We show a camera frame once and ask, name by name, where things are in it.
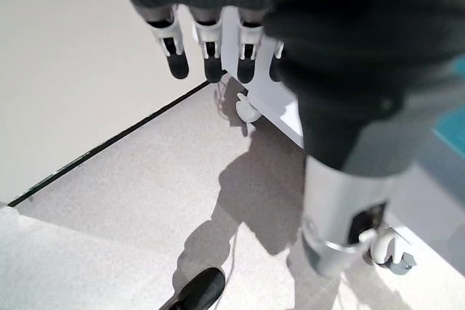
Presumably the grey robot left leg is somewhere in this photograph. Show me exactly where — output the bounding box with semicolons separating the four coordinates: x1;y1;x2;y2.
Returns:
158;266;227;310

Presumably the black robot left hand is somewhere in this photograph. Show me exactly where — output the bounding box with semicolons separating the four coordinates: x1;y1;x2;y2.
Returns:
105;0;465;278

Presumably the white blue medical cart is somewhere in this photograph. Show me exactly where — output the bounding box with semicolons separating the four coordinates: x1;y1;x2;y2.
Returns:
219;7;465;278

